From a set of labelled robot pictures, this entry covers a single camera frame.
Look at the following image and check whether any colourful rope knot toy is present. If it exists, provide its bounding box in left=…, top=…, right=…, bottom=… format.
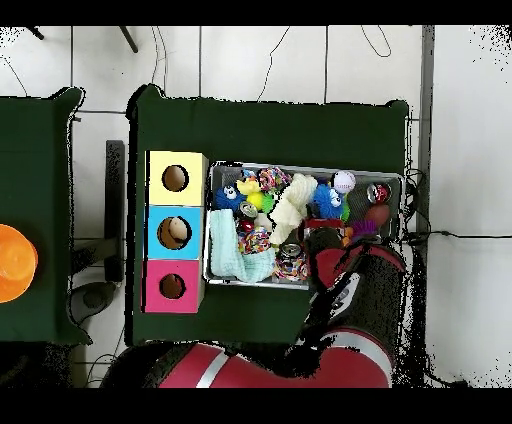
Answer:
left=255, top=165, right=292, bottom=193

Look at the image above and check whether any light blue muslin cloth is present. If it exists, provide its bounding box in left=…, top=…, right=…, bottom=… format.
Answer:
left=209, top=208, right=277, bottom=283

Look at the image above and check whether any orange plastic bowl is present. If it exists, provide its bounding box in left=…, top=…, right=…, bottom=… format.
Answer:
left=0, top=223, right=40, bottom=304

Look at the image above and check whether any shallow clear mesh bin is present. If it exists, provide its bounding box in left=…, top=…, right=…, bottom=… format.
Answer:
left=202, top=160, right=405, bottom=293

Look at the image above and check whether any wooden three-hole box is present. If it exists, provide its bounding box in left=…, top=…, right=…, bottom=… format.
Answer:
left=141, top=149, right=210, bottom=314

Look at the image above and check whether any blue spiky ball with eyes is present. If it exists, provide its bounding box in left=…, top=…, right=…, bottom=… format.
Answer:
left=310, top=182, right=345, bottom=220
left=213, top=184, right=246, bottom=211

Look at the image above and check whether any purple spiky ball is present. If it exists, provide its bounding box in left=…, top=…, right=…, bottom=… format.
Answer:
left=351, top=218, right=379, bottom=239

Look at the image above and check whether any white baseball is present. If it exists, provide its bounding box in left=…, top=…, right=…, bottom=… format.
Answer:
left=332, top=170, right=357, bottom=194

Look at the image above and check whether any brown football toy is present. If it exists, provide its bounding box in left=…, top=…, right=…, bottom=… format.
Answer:
left=364, top=203, right=391, bottom=227

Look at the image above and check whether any red crushed drink can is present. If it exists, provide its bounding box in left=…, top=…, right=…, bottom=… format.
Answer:
left=366, top=182, right=392, bottom=205

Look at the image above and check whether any yellow plush duck toy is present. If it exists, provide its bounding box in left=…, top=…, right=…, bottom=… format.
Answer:
left=235, top=175, right=262, bottom=196

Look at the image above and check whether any dark green table cloth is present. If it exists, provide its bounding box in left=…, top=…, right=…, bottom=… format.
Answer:
left=125, top=83, right=411, bottom=347

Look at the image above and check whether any black stand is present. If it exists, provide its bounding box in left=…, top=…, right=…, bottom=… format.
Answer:
left=69, top=139, right=126, bottom=326

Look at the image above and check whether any green covered side table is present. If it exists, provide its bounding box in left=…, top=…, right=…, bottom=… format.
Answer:
left=0, top=86, right=93, bottom=346

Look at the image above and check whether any black floor cable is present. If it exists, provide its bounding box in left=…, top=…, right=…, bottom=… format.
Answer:
left=256, top=25, right=292, bottom=103
left=403, top=229, right=512, bottom=246

